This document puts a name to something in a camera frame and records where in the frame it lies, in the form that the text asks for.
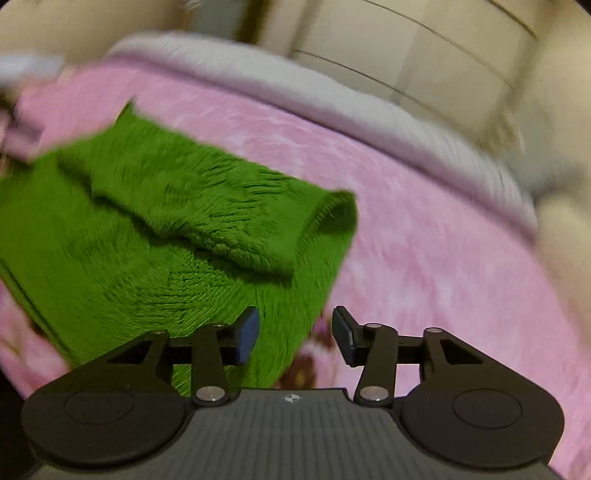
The green knitted vest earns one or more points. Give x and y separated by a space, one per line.
138 228

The light blue folded garment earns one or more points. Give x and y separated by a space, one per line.
17 67

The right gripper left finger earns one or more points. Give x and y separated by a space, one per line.
215 347

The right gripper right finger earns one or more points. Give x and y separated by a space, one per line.
374 347

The grey ribbed duvet roll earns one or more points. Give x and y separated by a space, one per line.
382 125

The cream wardrobe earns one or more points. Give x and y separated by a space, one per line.
456 62

